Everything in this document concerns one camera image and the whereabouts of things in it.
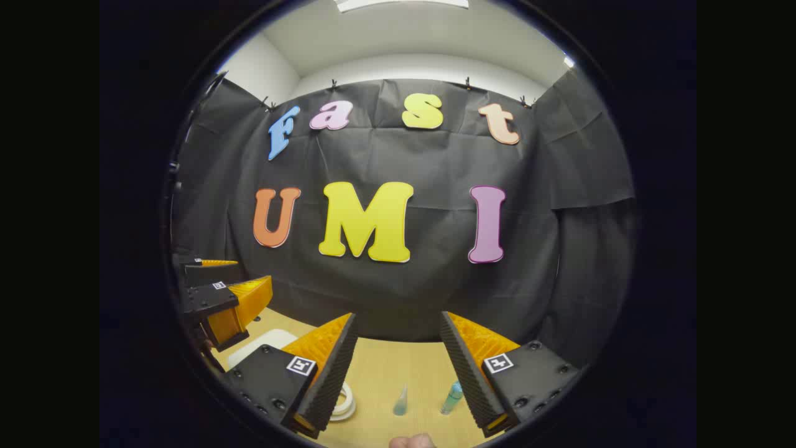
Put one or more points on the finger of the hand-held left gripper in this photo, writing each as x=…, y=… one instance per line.
x=208, y=302
x=208, y=274

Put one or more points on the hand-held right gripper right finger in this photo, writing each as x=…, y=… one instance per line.
x=466, y=367

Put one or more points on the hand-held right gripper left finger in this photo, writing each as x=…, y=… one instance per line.
x=333, y=373

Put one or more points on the teal bottle with blue cap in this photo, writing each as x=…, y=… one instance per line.
x=451, y=399

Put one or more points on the pale teal cosmetic tube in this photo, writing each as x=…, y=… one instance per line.
x=400, y=406

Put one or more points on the white tape roll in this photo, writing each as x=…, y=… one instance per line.
x=348, y=407

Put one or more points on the black backdrop cloth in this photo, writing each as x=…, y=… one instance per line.
x=435, y=286

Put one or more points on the ceiling light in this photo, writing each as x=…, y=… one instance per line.
x=401, y=4

